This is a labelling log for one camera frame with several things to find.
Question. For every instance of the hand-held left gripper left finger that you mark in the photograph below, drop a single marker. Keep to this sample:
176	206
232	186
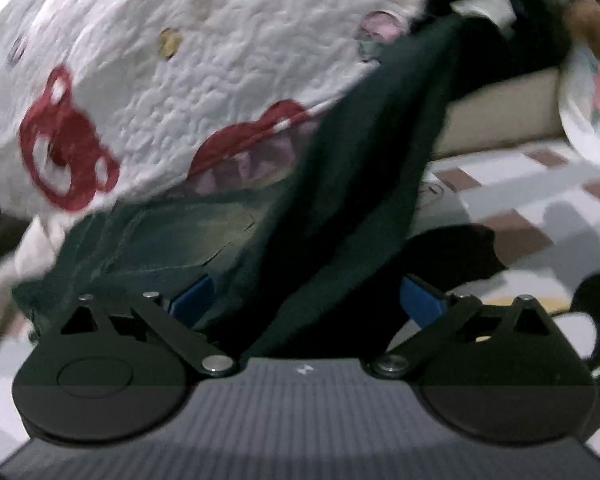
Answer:
192	300

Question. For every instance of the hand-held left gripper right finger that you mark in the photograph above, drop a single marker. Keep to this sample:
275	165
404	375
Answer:
420	300

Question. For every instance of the dark green pants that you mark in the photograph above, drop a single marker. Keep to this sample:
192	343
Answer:
355	185

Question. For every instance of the floral quilt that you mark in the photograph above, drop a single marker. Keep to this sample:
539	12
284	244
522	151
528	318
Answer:
595	110

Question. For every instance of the white bear print quilt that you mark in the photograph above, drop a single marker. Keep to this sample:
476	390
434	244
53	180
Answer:
205	60

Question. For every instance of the beige bed frame gold trim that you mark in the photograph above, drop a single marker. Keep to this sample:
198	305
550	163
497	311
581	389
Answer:
505	115

